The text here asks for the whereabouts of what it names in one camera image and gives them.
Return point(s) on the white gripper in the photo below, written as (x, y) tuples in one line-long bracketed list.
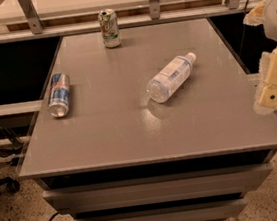
[(265, 13)]

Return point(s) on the clear plastic water bottle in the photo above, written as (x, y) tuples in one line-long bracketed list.
[(171, 77)]

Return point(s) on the green white soda can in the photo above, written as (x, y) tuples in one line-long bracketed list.
[(109, 28)]

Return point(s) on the blue silver redbull can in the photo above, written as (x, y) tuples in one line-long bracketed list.
[(58, 104)]

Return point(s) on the grey drawer cabinet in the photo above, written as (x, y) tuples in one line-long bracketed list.
[(121, 156)]

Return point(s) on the black office chair base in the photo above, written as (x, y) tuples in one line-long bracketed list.
[(12, 185)]

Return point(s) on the left metal bracket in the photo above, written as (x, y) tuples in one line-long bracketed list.
[(31, 15)]

